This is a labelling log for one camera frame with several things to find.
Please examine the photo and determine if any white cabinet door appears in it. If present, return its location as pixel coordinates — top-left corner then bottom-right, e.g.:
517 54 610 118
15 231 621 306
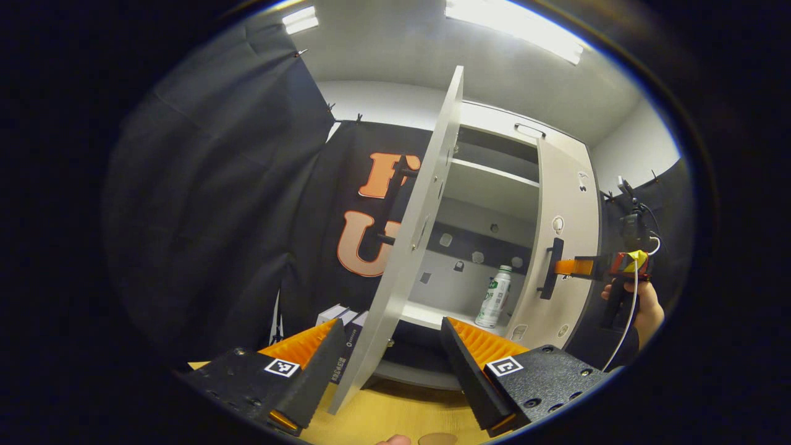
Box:
505 137 601 353
328 66 464 415

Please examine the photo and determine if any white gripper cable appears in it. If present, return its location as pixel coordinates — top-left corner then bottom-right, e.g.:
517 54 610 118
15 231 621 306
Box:
603 238 662 371

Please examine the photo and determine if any black backdrop cloth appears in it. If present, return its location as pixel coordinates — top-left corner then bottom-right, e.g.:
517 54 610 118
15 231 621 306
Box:
102 22 696 371

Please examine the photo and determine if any white drink bottle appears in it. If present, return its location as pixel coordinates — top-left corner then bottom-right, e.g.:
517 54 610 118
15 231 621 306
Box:
475 265 513 329

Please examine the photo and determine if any white open cabinet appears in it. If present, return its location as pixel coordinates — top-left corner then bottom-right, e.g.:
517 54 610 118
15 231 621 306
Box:
371 102 594 390

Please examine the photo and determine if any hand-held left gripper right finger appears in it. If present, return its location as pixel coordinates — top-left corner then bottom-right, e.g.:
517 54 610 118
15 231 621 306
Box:
440 316 609 436

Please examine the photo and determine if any large ceiling light panel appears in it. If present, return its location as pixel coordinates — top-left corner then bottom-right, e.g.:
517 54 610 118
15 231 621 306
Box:
445 0 585 66

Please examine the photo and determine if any narrow ceiling light strip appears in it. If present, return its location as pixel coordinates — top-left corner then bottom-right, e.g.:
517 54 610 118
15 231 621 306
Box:
282 6 319 35

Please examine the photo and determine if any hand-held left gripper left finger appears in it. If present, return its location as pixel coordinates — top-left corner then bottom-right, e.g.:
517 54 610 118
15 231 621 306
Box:
182 318 348 436

